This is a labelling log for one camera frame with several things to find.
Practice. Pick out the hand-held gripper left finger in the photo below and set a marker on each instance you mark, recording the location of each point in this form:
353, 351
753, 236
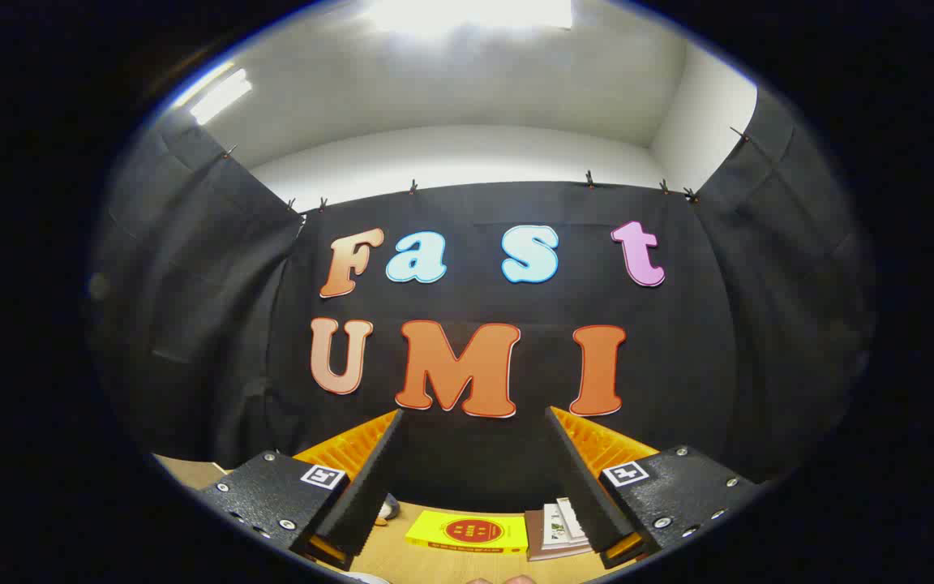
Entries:
366, 487

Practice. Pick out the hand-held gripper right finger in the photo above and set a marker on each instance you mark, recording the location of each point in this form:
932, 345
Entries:
584, 487

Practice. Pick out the yellow book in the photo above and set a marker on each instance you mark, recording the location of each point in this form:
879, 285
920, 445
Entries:
467, 531

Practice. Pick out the white book with colourful cover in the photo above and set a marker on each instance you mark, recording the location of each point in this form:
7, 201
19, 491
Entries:
571, 516

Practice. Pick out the ceiling light panel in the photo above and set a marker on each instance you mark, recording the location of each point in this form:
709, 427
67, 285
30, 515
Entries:
220, 96
467, 12

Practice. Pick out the brown book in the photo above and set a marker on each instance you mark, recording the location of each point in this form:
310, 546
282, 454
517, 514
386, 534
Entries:
533, 537

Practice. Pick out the penguin plush toy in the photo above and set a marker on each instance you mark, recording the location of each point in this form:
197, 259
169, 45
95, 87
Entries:
389, 509

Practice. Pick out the row of black cloth clips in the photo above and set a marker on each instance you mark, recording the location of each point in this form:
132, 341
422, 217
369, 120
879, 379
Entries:
589, 180

